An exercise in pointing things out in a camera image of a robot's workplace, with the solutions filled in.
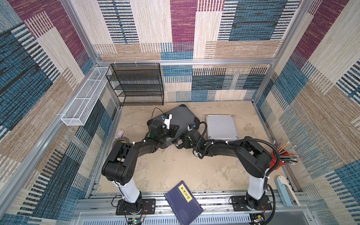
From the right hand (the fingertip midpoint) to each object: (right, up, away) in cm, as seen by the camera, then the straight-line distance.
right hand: (188, 140), depth 96 cm
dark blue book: (-3, -30, -23) cm, 38 cm away
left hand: (-7, +9, -3) cm, 12 cm away
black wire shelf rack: (-38, +42, +13) cm, 57 cm away
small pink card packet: (-48, +4, +6) cm, 49 cm away
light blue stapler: (+50, -26, -23) cm, 61 cm away
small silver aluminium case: (+23, +9, +3) cm, 25 cm away
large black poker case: (-3, +15, +6) cm, 17 cm away
